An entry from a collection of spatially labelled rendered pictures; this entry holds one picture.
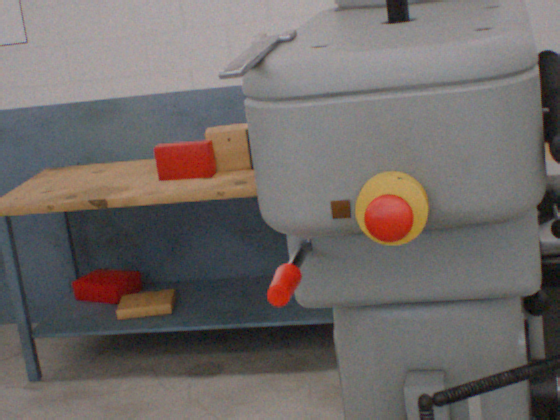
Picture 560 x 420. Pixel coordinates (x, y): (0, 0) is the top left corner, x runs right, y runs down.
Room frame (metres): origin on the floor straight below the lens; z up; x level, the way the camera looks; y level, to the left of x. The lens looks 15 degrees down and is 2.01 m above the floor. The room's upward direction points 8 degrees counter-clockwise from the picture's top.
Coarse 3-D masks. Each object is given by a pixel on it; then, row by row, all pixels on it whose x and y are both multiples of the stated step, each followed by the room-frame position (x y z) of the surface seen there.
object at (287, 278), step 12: (300, 252) 0.98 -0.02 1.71; (288, 264) 0.93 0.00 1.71; (300, 264) 0.96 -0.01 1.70; (276, 276) 0.90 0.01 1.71; (288, 276) 0.90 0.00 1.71; (300, 276) 0.92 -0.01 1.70; (276, 288) 0.88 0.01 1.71; (288, 288) 0.88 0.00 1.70; (276, 300) 0.88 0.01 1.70; (288, 300) 0.88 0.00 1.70
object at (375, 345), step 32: (352, 320) 1.05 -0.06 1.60; (384, 320) 1.03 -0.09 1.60; (416, 320) 1.03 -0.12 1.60; (448, 320) 1.02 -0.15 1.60; (480, 320) 1.02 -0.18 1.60; (512, 320) 1.03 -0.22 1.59; (352, 352) 1.05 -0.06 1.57; (384, 352) 1.03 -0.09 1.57; (416, 352) 1.03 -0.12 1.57; (448, 352) 1.02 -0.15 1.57; (480, 352) 1.02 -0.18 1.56; (512, 352) 1.03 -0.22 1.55; (352, 384) 1.06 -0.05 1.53; (384, 384) 1.04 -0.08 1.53; (448, 384) 1.02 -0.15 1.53; (512, 384) 1.03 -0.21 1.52; (352, 416) 1.07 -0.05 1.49; (384, 416) 1.04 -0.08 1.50; (480, 416) 1.01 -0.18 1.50; (512, 416) 1.02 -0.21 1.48
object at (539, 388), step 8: (536, 360) 1.14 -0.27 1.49; (544, 376) 1.11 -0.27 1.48; (552, 376) 1.11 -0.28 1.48; (536, 384) 1.11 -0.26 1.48; (544, 384) 1.11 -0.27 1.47; (552, 384) 1.11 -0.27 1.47; (536, 392) 1.11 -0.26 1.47; (544, 392) 1.10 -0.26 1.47; (552, 392) 1.10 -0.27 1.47; (536, 400) 1.10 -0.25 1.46; (544, 400) 1.10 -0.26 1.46; (552, 400) 1.10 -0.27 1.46; (536, 408) 1.10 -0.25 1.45; (544, 408) 1.10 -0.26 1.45; (552, 408) 1.10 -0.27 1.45; (536, 416) 1.11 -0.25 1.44; (544, 416) 1.11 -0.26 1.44; (552, 416) 1.10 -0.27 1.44
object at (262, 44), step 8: (264, 32) 1.10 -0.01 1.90; (288, 32) 1.08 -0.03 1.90; (296, 32) 1.10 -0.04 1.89; (256, 40) 1.06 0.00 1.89; (264, 40) 1.03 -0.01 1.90; (272, 40) 1.03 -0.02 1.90; (280, 40) 1.06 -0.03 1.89; (288, 40) 1.06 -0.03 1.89; (248, 48) 0.99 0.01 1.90; (256, 48) 0.98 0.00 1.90; (264, 48) 0.98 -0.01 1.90; (272, 48) 1.01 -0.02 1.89; (240, 56) 0.94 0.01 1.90; (248, 56) 0.93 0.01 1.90; (256, 56) 0.93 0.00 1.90; (264, 56) 0.96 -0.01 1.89; (232, 64) 0.89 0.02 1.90; (240, 64) 0.89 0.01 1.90; (248, 64) 0.89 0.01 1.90; (224, 72) 0.86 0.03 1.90; (232, 72) 0.86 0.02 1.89; (240, 72) 0.86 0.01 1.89
